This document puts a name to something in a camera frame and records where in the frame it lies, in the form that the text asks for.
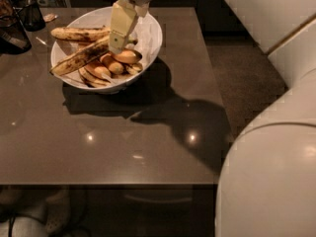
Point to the bottom small banana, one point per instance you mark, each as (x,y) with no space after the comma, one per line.
(92,80)

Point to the small orange banana left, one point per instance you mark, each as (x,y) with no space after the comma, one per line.
(98,69)

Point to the long spotted banana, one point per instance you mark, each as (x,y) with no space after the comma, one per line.
(81,57)

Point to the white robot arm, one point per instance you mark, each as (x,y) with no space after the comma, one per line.
(267,185)

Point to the small orange banana right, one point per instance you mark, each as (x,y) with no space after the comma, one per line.
(129,56)

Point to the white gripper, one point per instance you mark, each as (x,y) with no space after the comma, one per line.
(124,15)

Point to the white bowl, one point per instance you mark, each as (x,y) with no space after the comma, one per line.
(97,19)

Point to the small wrapper on table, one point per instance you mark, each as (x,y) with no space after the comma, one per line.
(50,17)

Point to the black appliance on left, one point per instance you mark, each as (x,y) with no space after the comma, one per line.
(13,38)

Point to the dark mesh cup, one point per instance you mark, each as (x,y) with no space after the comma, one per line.
(30,15)

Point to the white paper liner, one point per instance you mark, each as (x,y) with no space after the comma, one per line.
(145,32)

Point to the small orange banana middle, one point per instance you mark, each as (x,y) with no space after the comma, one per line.
(114,66)

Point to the upper spotted banana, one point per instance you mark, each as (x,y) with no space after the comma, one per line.
(80,34)

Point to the small orange banana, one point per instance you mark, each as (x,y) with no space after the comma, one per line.
(98,69)
(114,66)
(129,56)

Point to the small banana far right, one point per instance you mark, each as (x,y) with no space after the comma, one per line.
(134,68)

